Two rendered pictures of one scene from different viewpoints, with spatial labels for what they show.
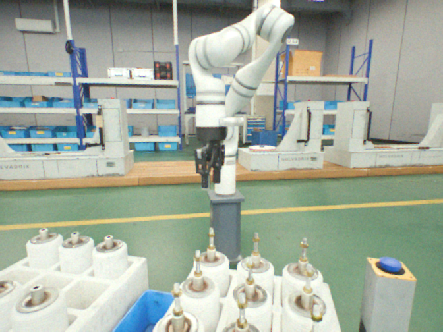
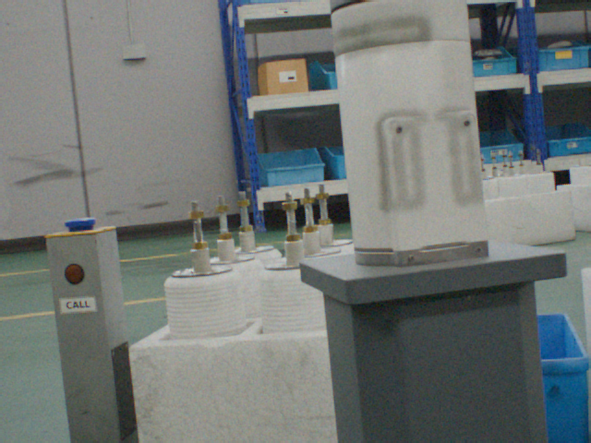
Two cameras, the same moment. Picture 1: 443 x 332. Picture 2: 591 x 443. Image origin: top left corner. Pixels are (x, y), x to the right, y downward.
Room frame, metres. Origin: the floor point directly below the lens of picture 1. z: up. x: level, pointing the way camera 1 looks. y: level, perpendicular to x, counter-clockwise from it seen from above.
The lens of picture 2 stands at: (1.72, -0.12, 0.37)
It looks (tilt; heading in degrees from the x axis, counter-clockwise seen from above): 4 degrees down; 178
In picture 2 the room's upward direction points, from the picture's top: 6 degrees counter-clockwise
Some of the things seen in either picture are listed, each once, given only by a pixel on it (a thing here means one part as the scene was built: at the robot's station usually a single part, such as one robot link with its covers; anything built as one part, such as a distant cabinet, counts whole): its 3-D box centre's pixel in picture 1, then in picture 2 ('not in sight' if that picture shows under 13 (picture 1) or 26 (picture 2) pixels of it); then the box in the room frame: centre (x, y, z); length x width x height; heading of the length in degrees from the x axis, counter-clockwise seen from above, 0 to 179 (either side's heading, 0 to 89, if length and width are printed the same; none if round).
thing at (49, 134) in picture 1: (47, 132); not in sight; (4.94, 3.31, 0.36); 0.50 x 0.38 x 0.21; 10
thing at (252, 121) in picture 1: (252, 130); not in sight; (6.34, -0.78, 0.34); 0.59 x 0.47 x 0.69; 9
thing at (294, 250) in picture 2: (255, 259); (295, 255); (0.61, -0.09, 0.26); 0.02 x 0.02 x 0.03
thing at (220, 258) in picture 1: (211, 259); not in sight; (0.64, 0.03, 0.25); 0.08 x 0.08 x 0.01
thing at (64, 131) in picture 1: (71, 131); not in sight; (5.02, 2.89, 0.36); 0.50 x 0.38 x 0.21; 8
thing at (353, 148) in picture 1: (395, 132); not in sight; (3.19, -2.13, 0.45); 1.51 x 0.57 x 0.74; 99
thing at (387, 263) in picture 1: (389, 265); (80, 226); (0.50, -0.36, 0.32); 0.04 x 0.04 x 0.02
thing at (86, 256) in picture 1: (79, 268); not in sight; (0.74, 0.45, 0.16); 0.10 x 0.10 x 0.18
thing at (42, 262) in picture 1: (48, 264); not in sight; (0.77, 0.56, 0.16); 0.10 x 0.10 x 0.18
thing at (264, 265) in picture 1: (255, 264); (295, 265); (0.61, -0.09, 0.25); 0.08 x 0.08 x 0.01
